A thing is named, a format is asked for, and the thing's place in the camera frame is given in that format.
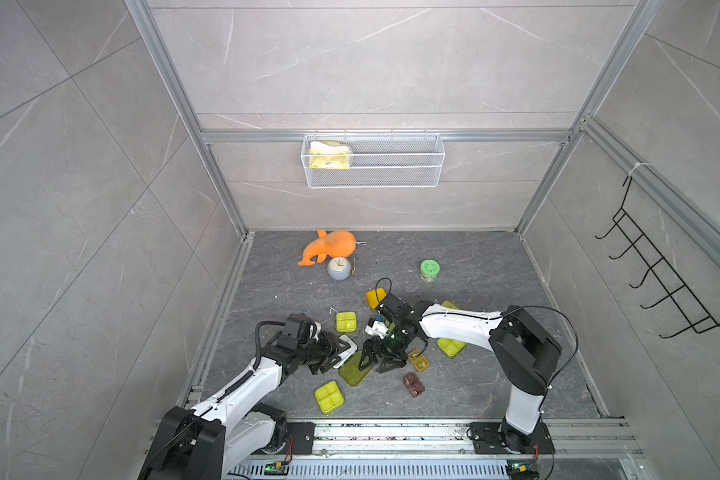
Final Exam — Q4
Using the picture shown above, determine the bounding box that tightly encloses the dark red small pillbox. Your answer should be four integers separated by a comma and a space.
402, 372, 425, 398

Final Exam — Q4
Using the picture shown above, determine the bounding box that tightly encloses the green lidded jar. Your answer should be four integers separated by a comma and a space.
420, 259, 441, 282

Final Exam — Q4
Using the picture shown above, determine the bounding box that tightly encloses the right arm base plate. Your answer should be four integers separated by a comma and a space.
466, 421, 556, 456

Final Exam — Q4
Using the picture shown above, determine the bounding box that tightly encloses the green six-cell pillbox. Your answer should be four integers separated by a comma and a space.
334, 335, 371, 387
437, 338, 467, 359

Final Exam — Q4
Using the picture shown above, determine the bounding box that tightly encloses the green four-cell pillbox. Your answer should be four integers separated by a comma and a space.
335, 311, 358, 334

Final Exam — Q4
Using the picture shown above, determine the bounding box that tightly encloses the small yellow clear pillbox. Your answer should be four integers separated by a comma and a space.
408, 349, 430, 372

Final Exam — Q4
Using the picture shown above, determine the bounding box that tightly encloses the white wire wall basket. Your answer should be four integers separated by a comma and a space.
300, 133, 446, 189

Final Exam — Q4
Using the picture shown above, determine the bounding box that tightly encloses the black wall hook rack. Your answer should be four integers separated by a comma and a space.
595, 176, 720, 340

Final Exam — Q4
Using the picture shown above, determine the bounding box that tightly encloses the metal base rail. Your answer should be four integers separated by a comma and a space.
220, 419, 655, 479

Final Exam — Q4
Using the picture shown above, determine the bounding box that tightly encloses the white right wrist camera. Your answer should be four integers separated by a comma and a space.
364, 316, 389, 338

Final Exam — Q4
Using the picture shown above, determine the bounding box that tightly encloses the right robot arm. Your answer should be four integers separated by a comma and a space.
358, 286, 571, 455

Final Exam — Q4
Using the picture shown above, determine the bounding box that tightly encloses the orange whale toy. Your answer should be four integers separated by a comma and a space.
298, 230, 360, 267

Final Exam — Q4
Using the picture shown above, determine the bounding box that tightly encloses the amber lid small pillbox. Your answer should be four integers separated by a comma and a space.
365, 287, 387, 310

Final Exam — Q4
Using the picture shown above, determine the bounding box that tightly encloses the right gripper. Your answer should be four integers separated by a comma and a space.
356, 323, 410, 371

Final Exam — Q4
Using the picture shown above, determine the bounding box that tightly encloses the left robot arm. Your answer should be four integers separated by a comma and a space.
138, 314, 357, 479

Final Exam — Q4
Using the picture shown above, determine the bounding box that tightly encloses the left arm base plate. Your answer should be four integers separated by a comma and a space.
275, 421, 316, 456

